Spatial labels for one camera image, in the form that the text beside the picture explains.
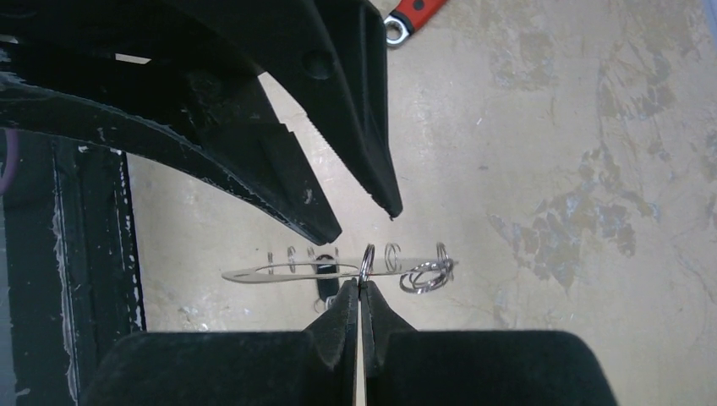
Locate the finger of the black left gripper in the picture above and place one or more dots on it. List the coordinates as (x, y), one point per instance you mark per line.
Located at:
(331, 57)
(221, 131)

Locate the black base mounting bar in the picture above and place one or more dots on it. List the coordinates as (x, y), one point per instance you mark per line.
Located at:
(70, 273)

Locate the red adjustable wrench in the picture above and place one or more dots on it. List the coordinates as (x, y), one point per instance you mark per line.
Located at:
(408, 17)

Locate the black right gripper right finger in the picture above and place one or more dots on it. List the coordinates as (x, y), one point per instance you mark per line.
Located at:
(406, 366)

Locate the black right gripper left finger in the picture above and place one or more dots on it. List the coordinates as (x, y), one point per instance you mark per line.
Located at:
(313, 366)

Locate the black key tag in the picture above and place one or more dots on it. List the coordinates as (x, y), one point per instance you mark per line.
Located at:
(327, 287)

